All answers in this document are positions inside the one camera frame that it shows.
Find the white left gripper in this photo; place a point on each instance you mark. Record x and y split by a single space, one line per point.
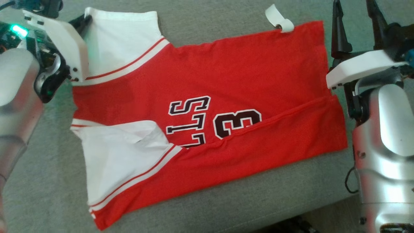
64 42

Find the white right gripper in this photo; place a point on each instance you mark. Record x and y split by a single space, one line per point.
359 64

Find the red and white basketball jersey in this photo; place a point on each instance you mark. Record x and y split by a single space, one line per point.
242 81

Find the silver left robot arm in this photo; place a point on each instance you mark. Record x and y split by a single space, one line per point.
16 97

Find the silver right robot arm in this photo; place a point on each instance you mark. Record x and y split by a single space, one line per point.
385 155

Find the grey sofa ottoman cushion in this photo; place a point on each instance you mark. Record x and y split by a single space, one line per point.
48 178

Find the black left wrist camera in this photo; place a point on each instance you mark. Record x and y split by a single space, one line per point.
48 6

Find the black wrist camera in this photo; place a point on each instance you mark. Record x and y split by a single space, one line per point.
401 38
48 6

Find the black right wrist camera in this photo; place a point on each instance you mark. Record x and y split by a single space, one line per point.
401 38

